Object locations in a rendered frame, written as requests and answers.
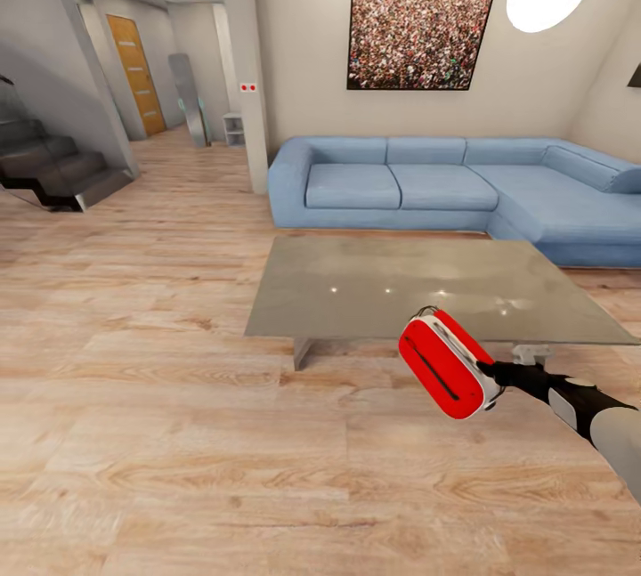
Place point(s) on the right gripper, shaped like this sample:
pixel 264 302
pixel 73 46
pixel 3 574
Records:
pixel 511 374

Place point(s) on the picture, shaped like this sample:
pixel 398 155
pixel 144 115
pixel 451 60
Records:
pixel 397 45

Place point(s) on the coffee table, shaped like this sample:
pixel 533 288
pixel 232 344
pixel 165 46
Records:
pixel 502 291

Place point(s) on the door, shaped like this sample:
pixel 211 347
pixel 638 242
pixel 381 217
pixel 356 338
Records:
pixel 133 60

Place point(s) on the sofa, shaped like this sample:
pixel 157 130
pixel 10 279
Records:
pixel 579 207

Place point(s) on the standing mirror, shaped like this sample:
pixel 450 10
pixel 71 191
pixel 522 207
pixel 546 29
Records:
pixel 189 100

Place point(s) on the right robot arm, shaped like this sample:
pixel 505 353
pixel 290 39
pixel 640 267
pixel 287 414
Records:
pixel 612 427

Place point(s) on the radio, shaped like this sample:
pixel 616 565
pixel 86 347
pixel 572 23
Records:
pixel 444 358

